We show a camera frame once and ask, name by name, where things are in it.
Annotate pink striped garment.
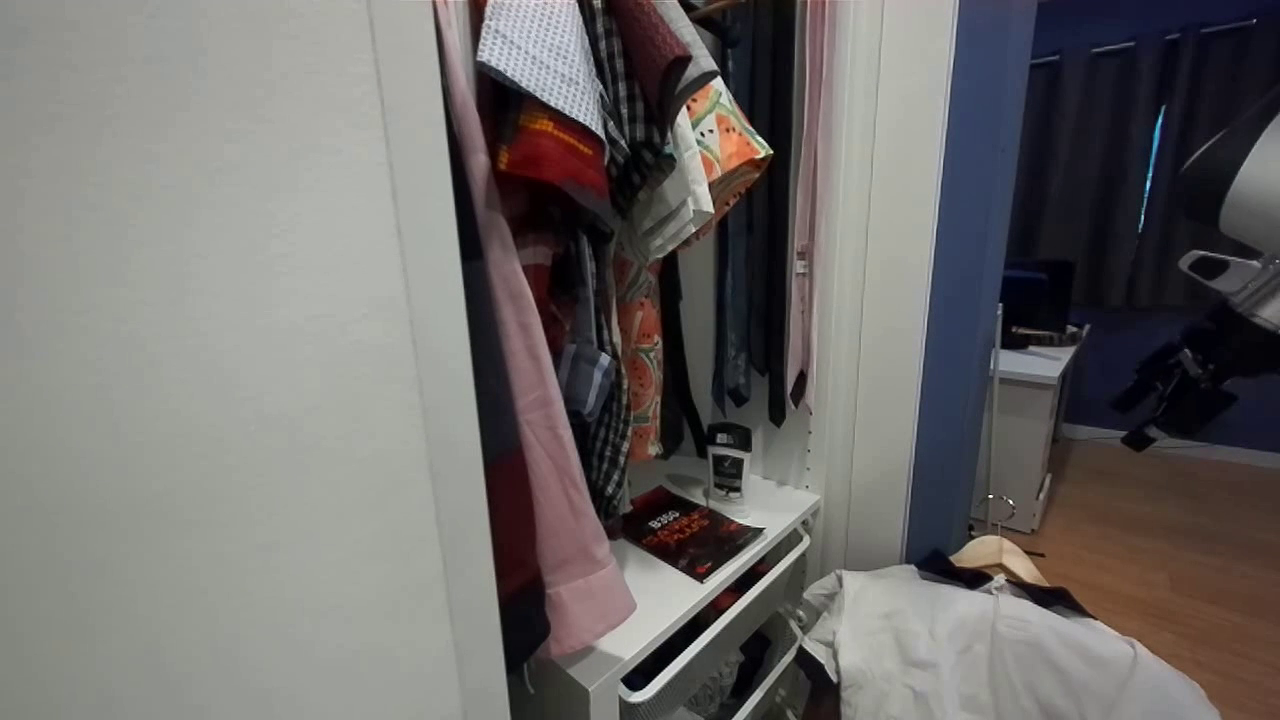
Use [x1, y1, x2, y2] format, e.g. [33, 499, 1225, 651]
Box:
[779, 0, 838, 413]

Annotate plain white grey shirt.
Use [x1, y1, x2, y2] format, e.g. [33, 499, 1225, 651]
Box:
[625, 113, 718, 269]

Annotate light wooden clothes hanger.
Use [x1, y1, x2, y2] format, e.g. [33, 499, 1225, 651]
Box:
[948, 533, 1052, 591]

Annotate white side cabinet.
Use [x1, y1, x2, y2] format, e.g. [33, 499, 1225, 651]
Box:
[976, 309, 1092, 536]

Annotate black monitor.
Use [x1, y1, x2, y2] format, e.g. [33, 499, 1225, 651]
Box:
[1001, 256, 1079, 354]

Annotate orange watermelon print shirt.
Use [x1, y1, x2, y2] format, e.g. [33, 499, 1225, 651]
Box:
[609, 78, 775, 467]

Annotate small black white box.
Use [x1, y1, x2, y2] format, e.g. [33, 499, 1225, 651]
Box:
[698, 422, 761, 506]

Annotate maroon shirt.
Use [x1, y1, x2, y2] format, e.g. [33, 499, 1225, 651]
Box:
[609, 0, 698, 132]

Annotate dark red book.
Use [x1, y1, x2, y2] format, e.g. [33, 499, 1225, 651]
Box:
[616, 484, 766, 586]

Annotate red orange shirt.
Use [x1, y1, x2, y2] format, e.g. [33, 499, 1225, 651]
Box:
[493, 92, 618, 204]

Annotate white wardrobe door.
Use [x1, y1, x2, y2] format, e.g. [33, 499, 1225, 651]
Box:
[0, 0, 514, 720]

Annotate white drawer unit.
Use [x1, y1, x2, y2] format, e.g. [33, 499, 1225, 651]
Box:
[510, 454, 824, 720]

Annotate dark curtain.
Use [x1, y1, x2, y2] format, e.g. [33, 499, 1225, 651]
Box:
[1154, 18, 1280, 318]
[1013, 43, 1160, 318]

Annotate white dotted shirt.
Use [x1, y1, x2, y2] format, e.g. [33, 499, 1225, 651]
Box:
[471, 0, 611, 141]

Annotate pink long shirt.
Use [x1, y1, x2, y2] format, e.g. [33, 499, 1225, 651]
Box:
[431, 0, 641, 659]

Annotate small black object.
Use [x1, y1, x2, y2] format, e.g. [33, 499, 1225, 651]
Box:
[722, 624, 775, 690]

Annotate white wardrobe side panel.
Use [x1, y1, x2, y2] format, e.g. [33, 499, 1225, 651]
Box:
[802, 0, 965, 579]

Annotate dark hanging garments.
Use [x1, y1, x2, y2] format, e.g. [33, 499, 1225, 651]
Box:
[712, 0, 802, 434]

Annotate white polo shirt black collar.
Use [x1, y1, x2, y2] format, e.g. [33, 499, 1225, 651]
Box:
[796, 545, 1225, 720]

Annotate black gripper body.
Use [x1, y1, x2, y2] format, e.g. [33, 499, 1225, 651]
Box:
[1154, 314, 1280, 426]

